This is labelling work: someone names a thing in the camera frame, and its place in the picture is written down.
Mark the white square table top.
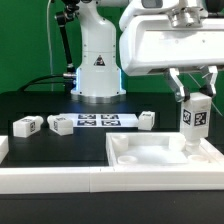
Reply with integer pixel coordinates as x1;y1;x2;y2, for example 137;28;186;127
106;132;224;166

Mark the thin white cable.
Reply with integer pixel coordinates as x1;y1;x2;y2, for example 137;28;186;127
45;0;56;92

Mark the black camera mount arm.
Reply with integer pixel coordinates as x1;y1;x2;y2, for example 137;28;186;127
54;0;81;80

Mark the white U-shaped fence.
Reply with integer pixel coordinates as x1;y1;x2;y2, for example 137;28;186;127
0;136;224;194

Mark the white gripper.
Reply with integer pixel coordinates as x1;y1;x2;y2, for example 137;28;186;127
119;15;224;102

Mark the white marker sheet with tags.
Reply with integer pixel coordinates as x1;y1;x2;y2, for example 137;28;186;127
61;113;138;127

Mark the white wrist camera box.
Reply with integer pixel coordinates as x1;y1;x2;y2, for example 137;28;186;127
119;0;179;30

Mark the black cable bundle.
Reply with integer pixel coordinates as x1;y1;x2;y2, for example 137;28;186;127
17;73;77;93

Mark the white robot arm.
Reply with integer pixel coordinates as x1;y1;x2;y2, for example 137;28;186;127
62;0;224;102

